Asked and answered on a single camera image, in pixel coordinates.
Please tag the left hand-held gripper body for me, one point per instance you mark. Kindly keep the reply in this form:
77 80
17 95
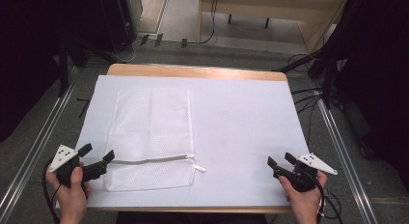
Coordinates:
62 155

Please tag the aluminium floor rail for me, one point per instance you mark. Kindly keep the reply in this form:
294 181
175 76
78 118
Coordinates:
345 159
35 146

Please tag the light wooden bench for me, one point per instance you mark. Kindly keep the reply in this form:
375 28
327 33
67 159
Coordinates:
273 5

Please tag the person's dark clothing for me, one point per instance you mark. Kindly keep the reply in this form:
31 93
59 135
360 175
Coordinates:
193 218

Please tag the black curtain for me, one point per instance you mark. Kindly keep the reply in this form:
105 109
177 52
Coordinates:
379 72

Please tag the white mesh laundry bag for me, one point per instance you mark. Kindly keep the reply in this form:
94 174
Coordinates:
151 134

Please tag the white table sheet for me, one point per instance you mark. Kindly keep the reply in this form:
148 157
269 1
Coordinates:
244 127

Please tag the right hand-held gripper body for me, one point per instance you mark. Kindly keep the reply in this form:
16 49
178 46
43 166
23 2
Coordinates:
305 177

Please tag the person's right hand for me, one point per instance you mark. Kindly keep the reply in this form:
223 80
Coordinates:
302 200

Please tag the person's left hand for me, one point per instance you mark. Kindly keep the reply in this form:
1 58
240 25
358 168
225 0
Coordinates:
73 195

